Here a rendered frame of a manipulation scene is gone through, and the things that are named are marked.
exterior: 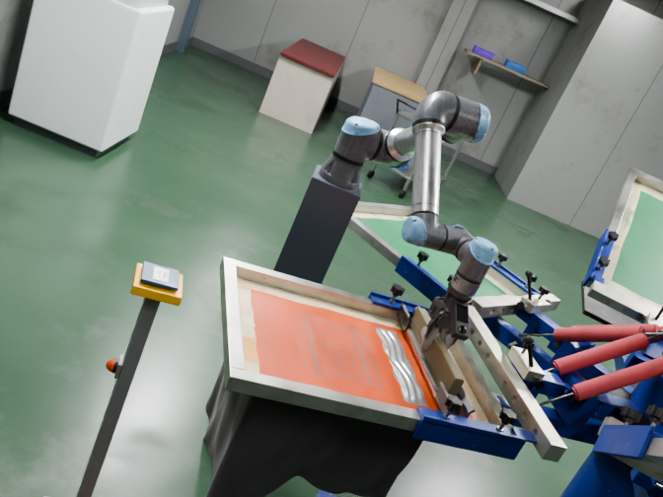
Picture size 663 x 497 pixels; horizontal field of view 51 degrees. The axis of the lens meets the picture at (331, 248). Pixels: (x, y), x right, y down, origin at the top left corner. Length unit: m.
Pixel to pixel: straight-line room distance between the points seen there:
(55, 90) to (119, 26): 0.65
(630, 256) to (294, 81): 5.54
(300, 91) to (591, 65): 3.62
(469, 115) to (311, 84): 6.07
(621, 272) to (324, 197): 1.38
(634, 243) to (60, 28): 3.76
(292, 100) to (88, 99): 3.50
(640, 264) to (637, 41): 6.42
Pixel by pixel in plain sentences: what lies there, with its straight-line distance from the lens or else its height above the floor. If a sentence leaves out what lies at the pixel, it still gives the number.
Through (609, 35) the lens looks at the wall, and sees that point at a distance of 9.35.
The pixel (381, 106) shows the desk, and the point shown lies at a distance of 8.62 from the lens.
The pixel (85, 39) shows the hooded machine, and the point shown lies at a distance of 5.06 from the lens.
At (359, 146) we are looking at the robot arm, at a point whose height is 1.35.
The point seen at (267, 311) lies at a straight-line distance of 1.95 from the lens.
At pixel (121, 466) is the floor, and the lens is 2.74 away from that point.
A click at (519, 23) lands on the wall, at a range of 10.32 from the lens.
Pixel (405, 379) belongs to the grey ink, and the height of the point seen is 0.96.
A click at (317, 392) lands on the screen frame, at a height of 0.99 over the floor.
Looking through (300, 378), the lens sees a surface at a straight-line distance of 1.73.
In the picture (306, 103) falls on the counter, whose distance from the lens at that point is 8.13.
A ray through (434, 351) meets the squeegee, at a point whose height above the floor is 1.04.
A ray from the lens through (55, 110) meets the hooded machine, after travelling 5.23.
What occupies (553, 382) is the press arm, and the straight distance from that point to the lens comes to 2.20.
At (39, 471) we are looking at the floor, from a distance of 2.66.
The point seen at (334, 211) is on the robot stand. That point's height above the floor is 1.12.
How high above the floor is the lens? 1.87
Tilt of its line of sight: 21 degrees down
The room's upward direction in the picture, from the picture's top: 24 degrees clockwise
